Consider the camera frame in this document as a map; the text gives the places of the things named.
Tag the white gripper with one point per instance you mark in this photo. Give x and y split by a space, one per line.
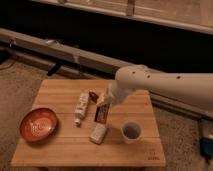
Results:
106 97

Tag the small wooden table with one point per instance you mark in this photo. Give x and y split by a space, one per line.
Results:
70 146

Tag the blue object at right edge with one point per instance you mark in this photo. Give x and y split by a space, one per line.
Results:
206 146

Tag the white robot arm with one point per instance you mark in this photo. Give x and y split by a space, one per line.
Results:
193 88

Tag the white rectangular soap block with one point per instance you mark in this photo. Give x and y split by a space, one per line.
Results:
98 133

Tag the dark red wrapped snack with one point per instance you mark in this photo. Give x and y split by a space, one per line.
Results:
93 96

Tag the white tube with cap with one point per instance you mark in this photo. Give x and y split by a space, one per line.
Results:
81 108

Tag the grey metal floor rail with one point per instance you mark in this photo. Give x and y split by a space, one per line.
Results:
85 58

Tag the red ceramic bowl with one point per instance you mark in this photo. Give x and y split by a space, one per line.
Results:
38 124

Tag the dark red eraser block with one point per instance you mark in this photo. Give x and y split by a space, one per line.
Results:
102 113

